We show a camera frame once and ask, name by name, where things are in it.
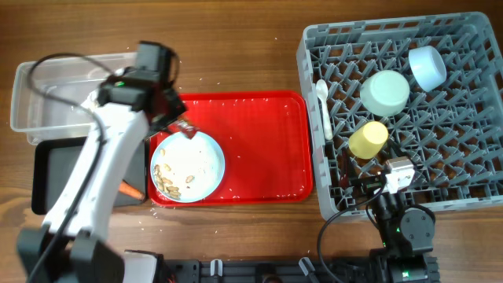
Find pale green bowl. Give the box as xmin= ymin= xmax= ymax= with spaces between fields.
xmin=360 ymin=70 xmax=410 ymax=116

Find yellow plastic cup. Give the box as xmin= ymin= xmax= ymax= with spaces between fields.
xmin=348 ymin=121 xmax=388 ymax=160

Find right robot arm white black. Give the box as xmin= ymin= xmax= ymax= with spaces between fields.
xmin=317 ymin=150 xmax=440 ymax=282

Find white tissue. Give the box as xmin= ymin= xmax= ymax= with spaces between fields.
xmin=80 ymin=90 xmax=100 ymax=112

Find light blue plate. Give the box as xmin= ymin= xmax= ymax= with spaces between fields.
xmin=149 ymin=131 xmax=226 ymax=204

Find light blue bowl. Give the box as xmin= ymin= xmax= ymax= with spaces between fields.
xmin=408 ymin=46 xmax=447 ymax=92

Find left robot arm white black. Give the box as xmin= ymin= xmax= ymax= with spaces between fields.
xmin=17 ymin=41 xmax=185 ymax=282

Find peanuts on plate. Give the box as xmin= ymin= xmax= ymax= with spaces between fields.
xmin=152 ymin=148 xmax=206 ymax=202

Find clear plastic bin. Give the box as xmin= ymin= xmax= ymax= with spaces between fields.
xmin=10 ymin=52 xmax=153 ymax=145

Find orange carrot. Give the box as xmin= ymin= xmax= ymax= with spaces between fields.
xmin=119 ymin=182 xmax=145 ymax=200

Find white plastic spoon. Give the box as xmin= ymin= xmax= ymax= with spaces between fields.
xmin=315 ymin=79 xmax=333 ymax=140

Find black plastic bin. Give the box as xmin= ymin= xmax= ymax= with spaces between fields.
xmin=31 ymin=137 xmax=149 ymax=215

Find red candy wrapper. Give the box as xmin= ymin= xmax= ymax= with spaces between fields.
xmin=167 ymin=117 xmax=199 ymax=139

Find grey dishwasher rack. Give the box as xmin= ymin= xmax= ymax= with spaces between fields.
xmin=296 ymin=12 xmax=502 ymax=219

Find red plastic tray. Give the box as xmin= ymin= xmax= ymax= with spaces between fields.
xmin=147 ymin=90 xmax=314 ymax=208

